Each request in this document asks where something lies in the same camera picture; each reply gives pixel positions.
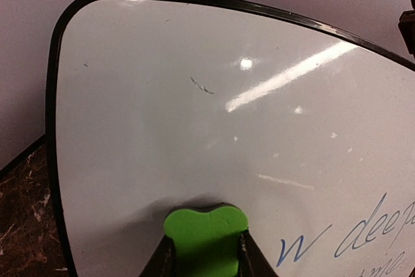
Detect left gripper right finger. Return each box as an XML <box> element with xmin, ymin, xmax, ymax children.
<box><xmin>238</xmin><ymin>230</ymin><xmax>278</xmax><ymax>277</ymax></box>

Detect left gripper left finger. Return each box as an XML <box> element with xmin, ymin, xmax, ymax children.
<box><xmin>139</xmin><ymin>237</ymin><xmax>176</xmax><ymax>277</ymax></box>

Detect green whiteboard eraser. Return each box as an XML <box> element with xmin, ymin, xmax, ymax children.
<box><xmin>163</xmin><ymin>205</ymin><xmax>248</xmax><ymax>276</ymax></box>

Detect white whiteboard black frame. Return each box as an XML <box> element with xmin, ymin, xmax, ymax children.
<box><xmin>45</xmin><ymin>0</ymin><xmax>414</xmax><ymax>276</ymax></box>

